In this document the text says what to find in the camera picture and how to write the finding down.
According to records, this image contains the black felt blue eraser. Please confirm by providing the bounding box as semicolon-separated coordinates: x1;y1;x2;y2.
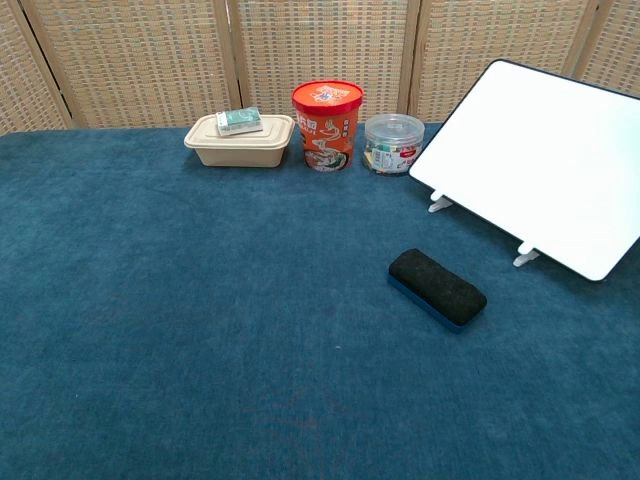
387;248;488;335

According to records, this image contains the white rectangular board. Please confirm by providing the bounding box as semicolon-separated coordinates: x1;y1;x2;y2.
408;58;640;282

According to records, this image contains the orange instant noodle cup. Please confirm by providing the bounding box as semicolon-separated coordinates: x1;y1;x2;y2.
291;79;364;174

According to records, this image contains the clear jar of clips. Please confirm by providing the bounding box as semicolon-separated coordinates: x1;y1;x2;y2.
363;113;426;176

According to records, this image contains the beige lidded lunch box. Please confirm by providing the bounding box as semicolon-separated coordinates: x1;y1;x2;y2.
183;113;296;169

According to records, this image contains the blue plush tablecloth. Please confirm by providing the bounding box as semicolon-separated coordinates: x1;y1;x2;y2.
0;122;640;480

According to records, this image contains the small green card box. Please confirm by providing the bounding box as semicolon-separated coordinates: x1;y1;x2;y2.
215;107;264;138

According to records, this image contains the woven rattan folding screen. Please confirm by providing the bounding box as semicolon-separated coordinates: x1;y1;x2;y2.
0;0;640;137

